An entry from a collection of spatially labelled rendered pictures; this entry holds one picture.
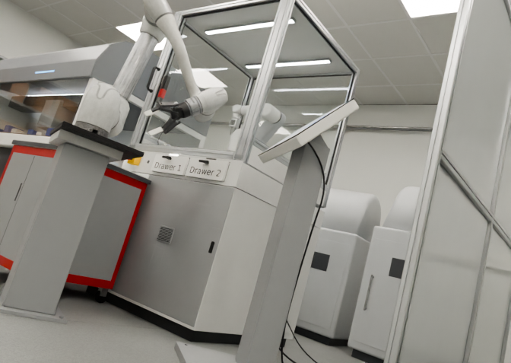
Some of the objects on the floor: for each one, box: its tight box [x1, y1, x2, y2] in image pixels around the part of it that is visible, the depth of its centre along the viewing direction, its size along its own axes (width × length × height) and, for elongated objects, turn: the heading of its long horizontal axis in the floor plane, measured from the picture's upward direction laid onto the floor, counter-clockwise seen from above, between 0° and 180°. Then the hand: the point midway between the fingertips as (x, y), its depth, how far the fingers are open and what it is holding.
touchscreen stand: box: [174, 142, 330, 363], centre depth 196 cm, size 50×45×102 cm
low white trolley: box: [0, 139, 151, 303], centre depth 266 cm, size 58×62×76 cm
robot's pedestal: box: [0, 129, 123, 324], centre depth 202 cm, size 30×30×76 cm
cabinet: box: [86, 172, 320, 347], centre depth 297 cm, size 95×103×80 cm
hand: (148, 123), depth 215 cm, fingers open, 13 cm apart
